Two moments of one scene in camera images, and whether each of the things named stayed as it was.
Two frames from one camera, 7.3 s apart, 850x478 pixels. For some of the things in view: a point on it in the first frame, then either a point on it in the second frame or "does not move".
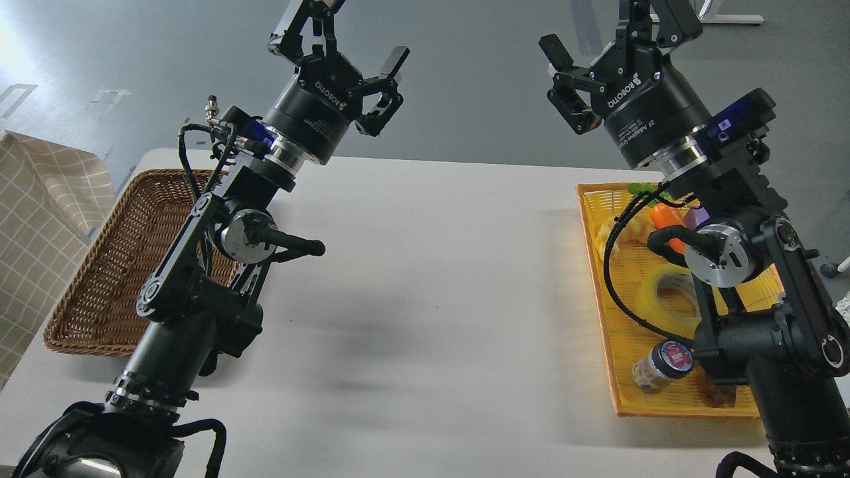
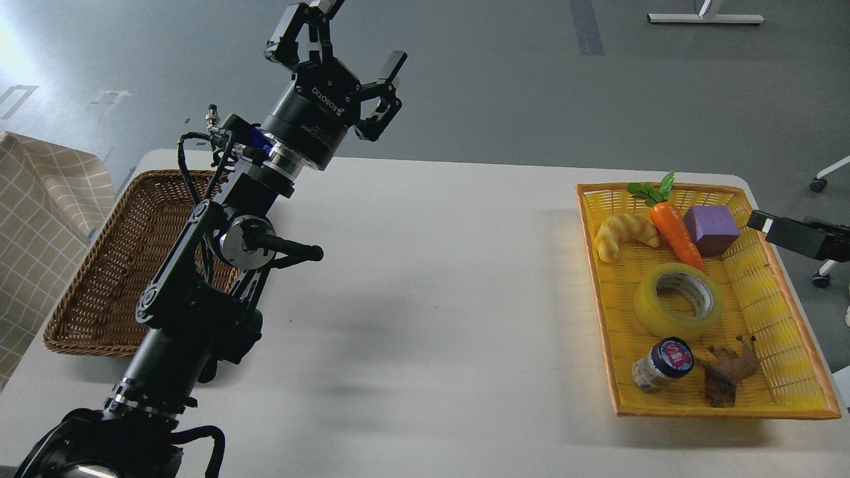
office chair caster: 829,270 -> 818,185
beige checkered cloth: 53,198 does not move
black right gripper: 649,108 -> 824,241
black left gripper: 313,114 does not move
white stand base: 706,18 does not move
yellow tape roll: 659,316 does not move
